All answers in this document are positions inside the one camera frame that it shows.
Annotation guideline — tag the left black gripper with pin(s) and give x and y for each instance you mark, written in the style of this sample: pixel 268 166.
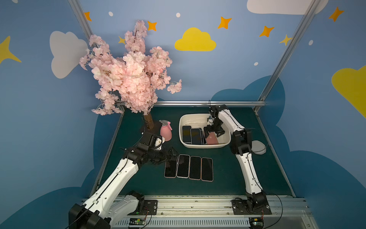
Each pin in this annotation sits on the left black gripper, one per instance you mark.
pixel 165 156

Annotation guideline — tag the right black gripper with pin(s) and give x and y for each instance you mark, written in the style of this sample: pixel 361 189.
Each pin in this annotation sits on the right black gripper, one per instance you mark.
pixel 216 126

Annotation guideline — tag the pink back phone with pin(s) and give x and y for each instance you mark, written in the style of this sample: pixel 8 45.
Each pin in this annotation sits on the pink back phone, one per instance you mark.
pixel 212 139

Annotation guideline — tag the white plastic storage box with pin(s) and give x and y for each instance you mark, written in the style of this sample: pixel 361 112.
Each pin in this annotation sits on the white plastic storage box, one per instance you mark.
pixel 200 121

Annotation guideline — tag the white case phone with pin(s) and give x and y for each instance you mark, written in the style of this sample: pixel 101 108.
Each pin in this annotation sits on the white case phone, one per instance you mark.
pixel 183 166

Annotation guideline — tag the pink case phone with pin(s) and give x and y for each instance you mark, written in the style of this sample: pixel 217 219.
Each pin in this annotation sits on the pink case phone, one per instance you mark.
pixel 207 169
pixel 195 168

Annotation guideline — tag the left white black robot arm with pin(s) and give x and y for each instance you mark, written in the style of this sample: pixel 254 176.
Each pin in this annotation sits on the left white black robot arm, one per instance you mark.
pixel 100 211

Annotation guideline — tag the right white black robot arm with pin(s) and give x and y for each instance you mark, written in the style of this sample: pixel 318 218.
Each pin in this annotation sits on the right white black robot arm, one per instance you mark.
pixel 241 147

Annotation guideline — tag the pink spray bottle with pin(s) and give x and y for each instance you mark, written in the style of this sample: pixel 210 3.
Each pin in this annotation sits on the pink spray bottle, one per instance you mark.
pixel 166 130

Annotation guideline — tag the grey round disc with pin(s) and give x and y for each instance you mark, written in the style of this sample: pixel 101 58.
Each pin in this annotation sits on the grey round disc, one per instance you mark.
pixel 258 147

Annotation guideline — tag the left green circuit board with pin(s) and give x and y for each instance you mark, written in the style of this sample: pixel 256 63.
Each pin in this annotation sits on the left green circuit board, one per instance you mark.
pixel 137 222

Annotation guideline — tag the green circuit board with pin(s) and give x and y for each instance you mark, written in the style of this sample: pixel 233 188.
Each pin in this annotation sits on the green circuit board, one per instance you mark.
pixel 256 223
pixel 137 222

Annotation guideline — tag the pink cherry blossom tree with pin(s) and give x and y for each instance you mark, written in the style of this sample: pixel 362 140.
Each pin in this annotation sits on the pink cherry blossom tree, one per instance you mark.
pixel 131 80

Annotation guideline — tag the right green circuit board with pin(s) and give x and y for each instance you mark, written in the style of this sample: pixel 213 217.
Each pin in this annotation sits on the right green circuit board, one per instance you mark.
pixel 256 223

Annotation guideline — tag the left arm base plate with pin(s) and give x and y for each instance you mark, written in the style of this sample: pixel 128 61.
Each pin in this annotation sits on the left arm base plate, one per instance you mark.
pixel 146 207

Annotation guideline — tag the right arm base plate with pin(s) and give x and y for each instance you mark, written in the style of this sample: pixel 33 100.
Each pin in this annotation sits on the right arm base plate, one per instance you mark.
pixel 242 207

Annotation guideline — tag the aluminium rail base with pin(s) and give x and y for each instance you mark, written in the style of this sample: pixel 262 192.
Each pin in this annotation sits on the aluminium rail base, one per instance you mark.
pixel 215 212

